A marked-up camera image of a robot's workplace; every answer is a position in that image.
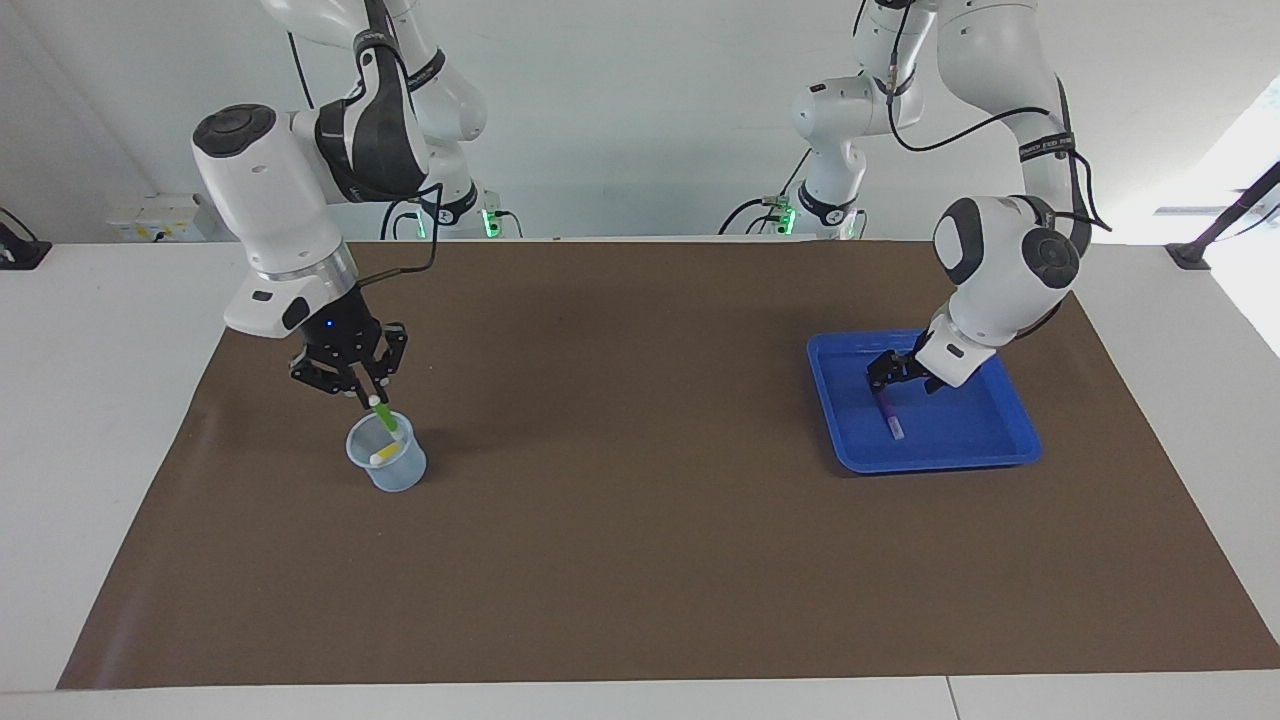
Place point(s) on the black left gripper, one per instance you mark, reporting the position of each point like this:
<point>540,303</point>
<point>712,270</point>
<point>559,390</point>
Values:
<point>915,370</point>

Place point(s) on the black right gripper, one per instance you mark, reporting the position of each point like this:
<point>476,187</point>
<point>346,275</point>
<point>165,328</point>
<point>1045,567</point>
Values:
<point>340,335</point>

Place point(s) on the purple marker pen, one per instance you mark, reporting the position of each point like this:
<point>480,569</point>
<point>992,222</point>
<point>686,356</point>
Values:
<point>892,420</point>

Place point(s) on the green marker pen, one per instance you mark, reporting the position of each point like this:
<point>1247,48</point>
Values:
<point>385,418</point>

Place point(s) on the yellow marker pen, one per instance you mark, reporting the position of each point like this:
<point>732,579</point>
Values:
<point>385,455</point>

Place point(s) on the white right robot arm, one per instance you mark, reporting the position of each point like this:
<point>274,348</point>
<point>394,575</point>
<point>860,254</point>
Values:
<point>270,200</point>

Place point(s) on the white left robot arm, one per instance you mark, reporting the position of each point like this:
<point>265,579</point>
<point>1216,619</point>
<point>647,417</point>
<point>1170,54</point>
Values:
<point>1000,250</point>

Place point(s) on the blue plastic tray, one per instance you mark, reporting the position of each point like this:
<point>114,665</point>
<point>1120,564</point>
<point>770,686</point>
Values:
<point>970,440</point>

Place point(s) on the pale translucent plastic cup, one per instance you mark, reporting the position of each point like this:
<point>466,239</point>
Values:
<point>400,482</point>

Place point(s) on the green lit connector box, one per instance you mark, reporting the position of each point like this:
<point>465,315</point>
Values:
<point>780,215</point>
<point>492,222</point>

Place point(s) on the brown table mat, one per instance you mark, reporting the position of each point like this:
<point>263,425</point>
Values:
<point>640,550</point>

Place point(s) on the black table clamp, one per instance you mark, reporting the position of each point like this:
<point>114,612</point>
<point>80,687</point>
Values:
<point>20,255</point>

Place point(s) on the white wall power box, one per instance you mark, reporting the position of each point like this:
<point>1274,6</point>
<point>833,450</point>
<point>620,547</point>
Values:
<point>160,220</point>

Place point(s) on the black camera stand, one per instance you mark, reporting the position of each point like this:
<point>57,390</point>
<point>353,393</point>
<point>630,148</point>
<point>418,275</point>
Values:
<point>1190,255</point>

